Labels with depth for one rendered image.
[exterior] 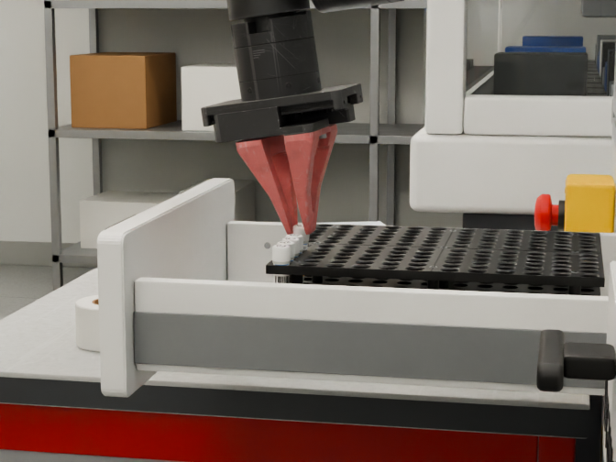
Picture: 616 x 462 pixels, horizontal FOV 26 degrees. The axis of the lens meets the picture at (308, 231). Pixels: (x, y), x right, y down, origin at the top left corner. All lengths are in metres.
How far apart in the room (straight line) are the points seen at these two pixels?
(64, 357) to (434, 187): 0.70
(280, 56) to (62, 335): 0.48
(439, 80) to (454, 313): 0.94
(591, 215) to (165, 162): 4.26
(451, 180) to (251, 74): 0.87
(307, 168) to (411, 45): 4.29
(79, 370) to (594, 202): 0.49
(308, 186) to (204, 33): 4.44
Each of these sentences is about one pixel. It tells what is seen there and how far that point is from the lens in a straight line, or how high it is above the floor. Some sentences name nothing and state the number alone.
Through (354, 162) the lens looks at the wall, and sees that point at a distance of 5.26.
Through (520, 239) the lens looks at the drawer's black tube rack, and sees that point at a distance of 1.00.
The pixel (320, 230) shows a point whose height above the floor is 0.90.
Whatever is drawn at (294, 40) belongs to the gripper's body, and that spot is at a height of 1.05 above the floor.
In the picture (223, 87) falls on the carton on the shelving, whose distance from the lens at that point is 4.85.
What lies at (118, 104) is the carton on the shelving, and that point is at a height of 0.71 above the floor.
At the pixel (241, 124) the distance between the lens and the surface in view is 0.92.
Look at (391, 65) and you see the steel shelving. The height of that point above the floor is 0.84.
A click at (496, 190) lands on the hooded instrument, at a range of 1.76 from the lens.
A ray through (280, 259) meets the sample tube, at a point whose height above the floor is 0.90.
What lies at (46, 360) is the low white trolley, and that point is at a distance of 1.21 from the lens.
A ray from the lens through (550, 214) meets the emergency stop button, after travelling 1.27.
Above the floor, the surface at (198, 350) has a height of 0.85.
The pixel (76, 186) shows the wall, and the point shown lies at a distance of 5.57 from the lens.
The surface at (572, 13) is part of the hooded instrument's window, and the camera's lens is 1.76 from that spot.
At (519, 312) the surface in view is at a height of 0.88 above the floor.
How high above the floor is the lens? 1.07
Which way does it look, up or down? 10 degrees down
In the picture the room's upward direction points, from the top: straight up
